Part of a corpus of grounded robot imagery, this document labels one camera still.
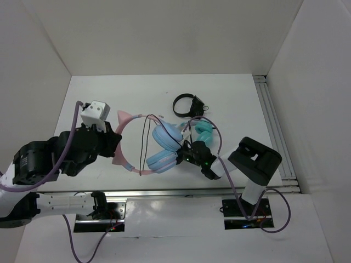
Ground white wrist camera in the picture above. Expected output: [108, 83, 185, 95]
[80, 101, 110, 133]
[178, 123, 191, 141]

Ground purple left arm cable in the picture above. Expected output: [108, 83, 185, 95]
[0, 100, 124, 262]

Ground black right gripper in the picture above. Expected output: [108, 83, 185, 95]
[164, 138, 204, 167]

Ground teal white cat-ear headphones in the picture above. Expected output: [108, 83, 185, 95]
[188, 121, 214, 147]

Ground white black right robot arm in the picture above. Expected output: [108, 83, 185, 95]
[176, 137, 282, 215]

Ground aluminium table edge rail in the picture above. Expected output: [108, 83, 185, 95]
[41, 187, 247, 199]

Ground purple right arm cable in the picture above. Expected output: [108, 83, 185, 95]
[183, 116, 291, 233]

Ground black headphones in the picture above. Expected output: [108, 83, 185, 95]
[172, 93, 209, 118]

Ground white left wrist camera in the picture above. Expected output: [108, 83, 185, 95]
[80, 101, 110, 133]

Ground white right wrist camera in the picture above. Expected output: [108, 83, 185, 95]
[178, 123, 191, 141]

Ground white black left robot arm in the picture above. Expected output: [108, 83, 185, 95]
[1, 122, 122, 228]

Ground thin black headphone cable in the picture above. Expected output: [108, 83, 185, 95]
[138, 113, 193, 176]

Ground pink blue cat-ear headphones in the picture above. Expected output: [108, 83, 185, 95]
[112, 110, 183, 176]

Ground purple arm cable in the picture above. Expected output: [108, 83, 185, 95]
[183, 116, 291, 233]
[0, 100, 124, 262]

